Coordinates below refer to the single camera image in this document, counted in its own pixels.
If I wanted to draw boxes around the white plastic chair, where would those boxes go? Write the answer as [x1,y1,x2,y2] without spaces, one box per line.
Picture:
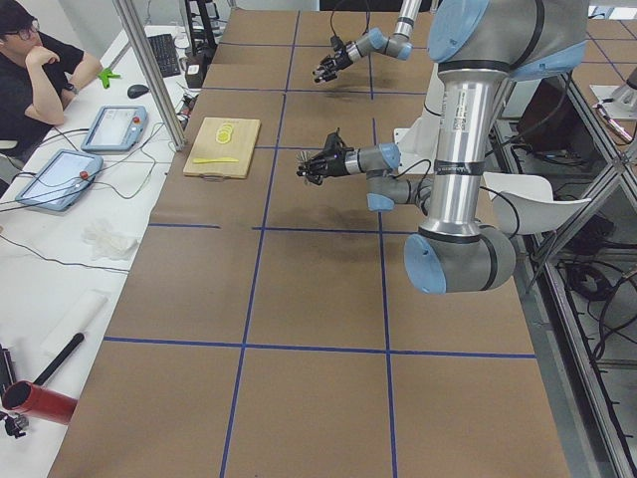
[483,172,591,235]

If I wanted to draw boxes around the white crumpled cloth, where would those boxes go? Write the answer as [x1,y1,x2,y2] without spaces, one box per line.
[82,219,139,261]

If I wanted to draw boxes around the yellow lemon slices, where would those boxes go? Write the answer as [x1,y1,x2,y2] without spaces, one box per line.
[215,121,235,144]

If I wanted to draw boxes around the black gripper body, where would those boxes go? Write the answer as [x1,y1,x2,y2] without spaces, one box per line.
[320,36,352,74]
[314,129,358,180]

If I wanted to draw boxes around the green plastic tool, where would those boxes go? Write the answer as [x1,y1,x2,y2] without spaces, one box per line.
[98,68,121,90]

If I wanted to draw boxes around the black keyboard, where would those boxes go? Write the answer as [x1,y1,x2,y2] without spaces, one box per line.
[147,34,181,78]

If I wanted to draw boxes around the lower blue teach pendant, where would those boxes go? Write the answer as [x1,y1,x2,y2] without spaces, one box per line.
[15,149,104,212]

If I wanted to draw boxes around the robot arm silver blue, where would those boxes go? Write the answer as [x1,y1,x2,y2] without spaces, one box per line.
[313,0,422,84]
[298,1,588,294]

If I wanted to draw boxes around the red cylinder bottle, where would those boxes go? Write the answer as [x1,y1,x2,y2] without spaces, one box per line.
[1,380,78,425]

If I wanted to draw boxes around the upper blue teach pendant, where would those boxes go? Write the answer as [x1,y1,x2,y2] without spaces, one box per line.
[81,106,147,154]

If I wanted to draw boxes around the black rod tool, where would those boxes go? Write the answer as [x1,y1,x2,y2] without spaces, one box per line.
[34,333,85,386]

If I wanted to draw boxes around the black computer mouse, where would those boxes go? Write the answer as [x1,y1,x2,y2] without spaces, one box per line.
[126,84,149,100]

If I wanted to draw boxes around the yellow plastic knife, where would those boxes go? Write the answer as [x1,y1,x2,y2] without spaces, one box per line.
[192,156,240,164]

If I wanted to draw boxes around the wooden cutting board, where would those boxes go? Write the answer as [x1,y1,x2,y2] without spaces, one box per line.
[183,118,261,179]

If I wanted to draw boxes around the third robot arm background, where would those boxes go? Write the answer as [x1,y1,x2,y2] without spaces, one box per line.
[590,70,636,120]

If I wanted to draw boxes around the seated person black shirt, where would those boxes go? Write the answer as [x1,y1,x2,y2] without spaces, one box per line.
[1,1,103,161]

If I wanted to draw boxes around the blue teach pendant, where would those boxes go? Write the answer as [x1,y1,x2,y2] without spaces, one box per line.
[81,106,147,154]
[15,149,104,212]

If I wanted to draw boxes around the aluminium frame post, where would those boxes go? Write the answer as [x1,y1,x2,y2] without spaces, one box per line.
[112,0,186,151]

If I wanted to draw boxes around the clear glass measuring cup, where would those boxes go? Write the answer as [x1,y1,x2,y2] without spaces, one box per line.
[297,150,322,185]

